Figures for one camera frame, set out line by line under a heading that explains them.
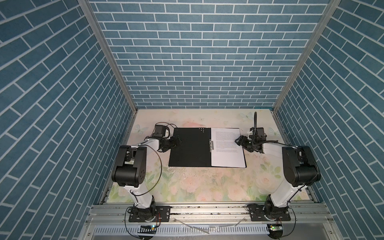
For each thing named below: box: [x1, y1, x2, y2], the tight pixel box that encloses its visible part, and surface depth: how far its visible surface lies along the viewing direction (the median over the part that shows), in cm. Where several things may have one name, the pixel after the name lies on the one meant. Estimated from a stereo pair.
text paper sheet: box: [211, 127, 246, 168], surface depth 101 cm
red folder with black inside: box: [168, 127, 247, 168], surface depth 98 cm
